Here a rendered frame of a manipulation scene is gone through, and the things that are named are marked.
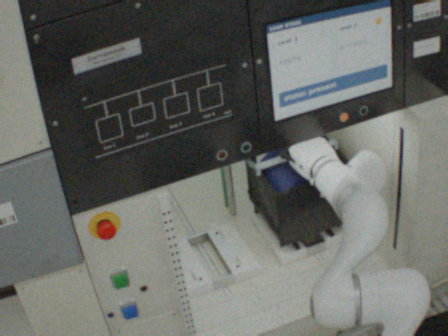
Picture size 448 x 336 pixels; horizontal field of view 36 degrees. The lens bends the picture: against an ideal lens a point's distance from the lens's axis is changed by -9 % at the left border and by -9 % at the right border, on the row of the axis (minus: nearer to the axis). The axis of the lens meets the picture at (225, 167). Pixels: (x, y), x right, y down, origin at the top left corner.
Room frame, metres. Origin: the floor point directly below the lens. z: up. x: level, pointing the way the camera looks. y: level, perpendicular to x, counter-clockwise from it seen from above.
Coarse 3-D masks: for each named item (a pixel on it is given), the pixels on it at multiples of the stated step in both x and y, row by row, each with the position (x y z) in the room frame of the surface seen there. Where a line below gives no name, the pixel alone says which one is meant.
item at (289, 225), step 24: (336, 144) 1.58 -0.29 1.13; (264, 168) 1.51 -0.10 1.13; (264, 192) 1.50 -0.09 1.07; (288, 192) 1.43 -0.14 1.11; (312, 192) 1.45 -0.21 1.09; (264, 216) 1.51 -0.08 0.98; (288, 216) 1.43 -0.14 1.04; (312, 216) 1.45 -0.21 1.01; (336, 216) 1.48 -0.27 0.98; (288, 240) 1.43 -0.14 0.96
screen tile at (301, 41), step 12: (288, 36) 1.23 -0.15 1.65; (300, 36) 1.23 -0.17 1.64; (312, 36) 1.24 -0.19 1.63; (276, 48) 1.22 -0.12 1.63; (288, 48) 1.22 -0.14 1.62; (300, 48) 1.23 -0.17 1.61; (312, 48) 1.24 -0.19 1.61; (324, 48) 1.25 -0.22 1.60; (276, 60) 1.22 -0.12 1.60; (312, 60) 1.24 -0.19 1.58; (324, 60) 1.25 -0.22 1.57; (288, 72) 1.22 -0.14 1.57; (300, 72) 1.23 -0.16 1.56; (312, 72) 1.24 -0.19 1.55; (324, 72) 1.25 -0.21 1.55; (288, 84) 1.22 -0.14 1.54
